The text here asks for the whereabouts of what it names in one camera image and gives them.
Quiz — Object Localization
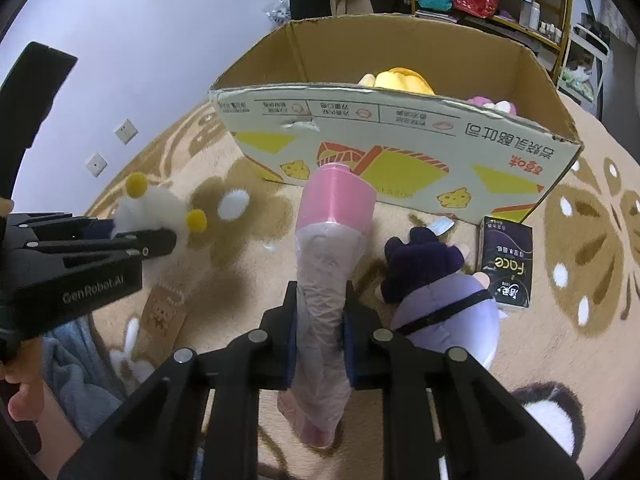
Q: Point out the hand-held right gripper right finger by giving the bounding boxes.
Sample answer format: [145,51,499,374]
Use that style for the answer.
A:
[341,280,586,480]

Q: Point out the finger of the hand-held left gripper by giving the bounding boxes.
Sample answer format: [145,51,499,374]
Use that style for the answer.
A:
[5,211,119,245]
[29,228,179,272]

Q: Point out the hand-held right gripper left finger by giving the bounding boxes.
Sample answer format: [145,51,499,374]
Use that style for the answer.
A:
[57,280,301,480]

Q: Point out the white fluffy plush toy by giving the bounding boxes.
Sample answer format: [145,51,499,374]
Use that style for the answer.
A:
[111,172,209,253]

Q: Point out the pink plastic bag roll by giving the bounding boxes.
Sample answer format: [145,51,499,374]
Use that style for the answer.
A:
[276,162,377,449]

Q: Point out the printed cardboard box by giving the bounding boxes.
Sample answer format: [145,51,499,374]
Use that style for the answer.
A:
[207,14,585,226]

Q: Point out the yellow plush toy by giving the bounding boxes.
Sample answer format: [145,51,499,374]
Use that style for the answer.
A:
[357,66,436,96]

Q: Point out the pink plush bear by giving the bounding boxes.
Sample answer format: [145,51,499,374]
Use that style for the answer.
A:
[467,94,519,116]

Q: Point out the person's left forearm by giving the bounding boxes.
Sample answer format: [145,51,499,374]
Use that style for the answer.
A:
[27,412,84,461]

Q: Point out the person's left hand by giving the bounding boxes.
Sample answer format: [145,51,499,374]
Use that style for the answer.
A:
[0,339,47,424]

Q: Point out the beige paper tag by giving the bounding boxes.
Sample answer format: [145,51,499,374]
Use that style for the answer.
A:
[140,285,189,356]

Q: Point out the person's grey clothing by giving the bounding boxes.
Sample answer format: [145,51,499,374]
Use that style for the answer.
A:
[42,317,126,439]

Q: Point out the purple haired plush doll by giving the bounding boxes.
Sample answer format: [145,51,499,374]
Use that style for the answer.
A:
[380,217,504,369]

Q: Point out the black tissue pack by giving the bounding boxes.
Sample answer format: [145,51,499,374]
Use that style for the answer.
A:
[476,216,534,309]

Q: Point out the pile of plastic packets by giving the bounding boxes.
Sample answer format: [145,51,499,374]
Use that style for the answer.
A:
[262,0,291,24]

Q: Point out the pale packets in cart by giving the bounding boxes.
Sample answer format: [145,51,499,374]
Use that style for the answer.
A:
[562,57,601,104]

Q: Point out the white metal cart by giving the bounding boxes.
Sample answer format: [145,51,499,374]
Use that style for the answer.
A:
[564,22,611,121]

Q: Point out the wooden shelf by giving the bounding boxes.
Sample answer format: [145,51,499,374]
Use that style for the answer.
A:
[407,0,575,81]

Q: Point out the white wall socket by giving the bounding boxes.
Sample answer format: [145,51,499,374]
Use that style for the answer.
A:
[85,151,109,177]
[114,119,139,145]

